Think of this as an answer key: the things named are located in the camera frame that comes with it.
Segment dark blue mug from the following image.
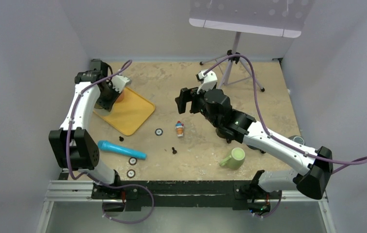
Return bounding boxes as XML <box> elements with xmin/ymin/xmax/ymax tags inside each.
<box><xmin>215</xmin><ymin>128</ymin><xmax>233</xmax><ymax>144</ymax></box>

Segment green mug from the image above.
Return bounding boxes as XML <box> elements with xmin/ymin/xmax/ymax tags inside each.
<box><xmin>219</xmin><ymin>148</ymin><xmax>245</xmax><ymax>170</ymax></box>

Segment pink mug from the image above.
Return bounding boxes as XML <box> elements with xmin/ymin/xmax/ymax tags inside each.
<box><xmin>115</xmin><ymin>91</ymin><xmax>125</xmax><ymax>103</ymax></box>

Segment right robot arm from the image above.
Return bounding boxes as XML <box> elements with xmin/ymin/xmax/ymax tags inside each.
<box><xmin>175</xmin><ymin>87</ymin><xmax>333</xmax><ymax>200</ymax></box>

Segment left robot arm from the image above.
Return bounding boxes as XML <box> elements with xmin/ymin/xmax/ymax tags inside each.
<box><xmin>48</xmin><ymin>60</ymin><xmax>132</xmax><ymax>199</ymax></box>

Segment yellow plastic tray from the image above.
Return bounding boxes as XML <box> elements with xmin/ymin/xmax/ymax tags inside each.
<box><xmin>94</xmin><ymin>87</ymin><xmax>155</xmax><ymax>136</ymax></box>

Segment ice cream cone toy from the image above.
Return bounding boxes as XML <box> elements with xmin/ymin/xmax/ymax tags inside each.
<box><xmin>175</xmin><ymin>121</ymin><xmax>184</xmax><ymax>137</ymax></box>

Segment white tripod stand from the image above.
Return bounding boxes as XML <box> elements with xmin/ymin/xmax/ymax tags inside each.
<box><xmin>199</xmin><ymin>32</ymin><xmax>255</xmax><ymax>88</ymax></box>

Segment round token near tray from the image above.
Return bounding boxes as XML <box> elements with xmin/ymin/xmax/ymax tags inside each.
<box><xmin>155</xmin><ymin>128</ymin><xmax>163</xmax><ymax>136</ymax></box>

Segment blue toy microphone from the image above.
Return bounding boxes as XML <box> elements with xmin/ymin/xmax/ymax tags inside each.
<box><xmin>97</xmin><ymin>140</ymin><xmax>147</xmax><ymax>160</ymax></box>

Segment round token upper front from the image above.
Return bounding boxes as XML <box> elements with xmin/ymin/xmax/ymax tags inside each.
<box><xmin>128</xmin><ymin>157</ymin><xmax>137</xmax><ymax>166</ymax></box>

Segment dark round object right edge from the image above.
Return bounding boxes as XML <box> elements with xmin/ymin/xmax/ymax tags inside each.
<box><xmin>289</xmin><ymin>135</ymin><xmax>305</xmax><ymax>145</ymax></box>

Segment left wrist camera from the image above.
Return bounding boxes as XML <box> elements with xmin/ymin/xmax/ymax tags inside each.
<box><xmin>111</xmin><ymin>75</ymin><xmax>132</xmax><ymax>93</ymax></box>

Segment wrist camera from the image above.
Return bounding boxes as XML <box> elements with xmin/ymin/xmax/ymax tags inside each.
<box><xmin>111</xmin><ymin>75</ymin><xmax>132</xmax><ymax>93</ymax></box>
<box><xmin>196</xmin><ymin>70</ymin><xmax>218</xmax><ymax>94</ymax></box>

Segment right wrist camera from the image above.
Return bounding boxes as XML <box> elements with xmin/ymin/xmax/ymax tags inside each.
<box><xmin>196</xmin><ymin>70</ymin><xmax>218</xmax><ymax>94</ymax></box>

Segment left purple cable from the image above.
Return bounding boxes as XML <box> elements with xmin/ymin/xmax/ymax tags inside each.
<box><xmin>66</xmin><ymin>59</ymin><xmax>156</xmax><ymax>225</ymax></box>

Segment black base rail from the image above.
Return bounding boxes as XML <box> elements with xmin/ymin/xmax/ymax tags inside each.
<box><xmin>91</xmin><ymin>180</ymin><xmax>281</xmax><ymax>211</ymax></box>

